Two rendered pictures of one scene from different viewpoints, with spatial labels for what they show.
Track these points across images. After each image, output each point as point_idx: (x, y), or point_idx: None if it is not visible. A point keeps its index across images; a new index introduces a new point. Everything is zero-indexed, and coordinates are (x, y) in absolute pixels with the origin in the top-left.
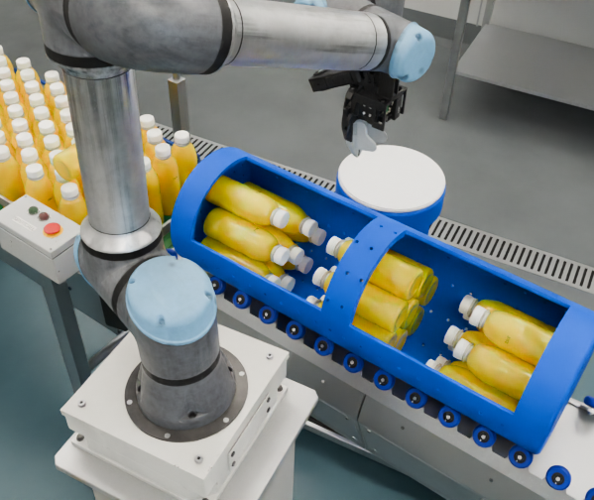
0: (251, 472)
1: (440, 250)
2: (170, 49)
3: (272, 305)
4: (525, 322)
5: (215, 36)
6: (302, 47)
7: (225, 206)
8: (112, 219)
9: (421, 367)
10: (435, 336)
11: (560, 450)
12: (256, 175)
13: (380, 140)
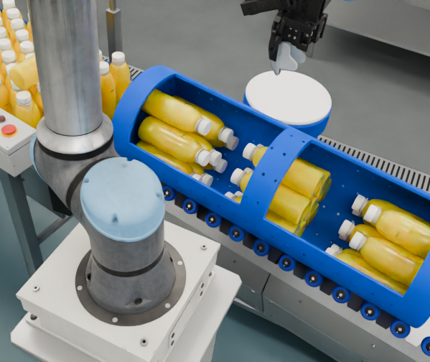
0: (187, 349)
1: (337, 157)
2: None
3: (195, 199)
4: (412, 220)
5: None
6: None
7: (157, 115)
8: (68, 121)
9: (324, 255)
10: (327, 227)
11: (429, 322)
12: (181, 90)
13: (298, 61)
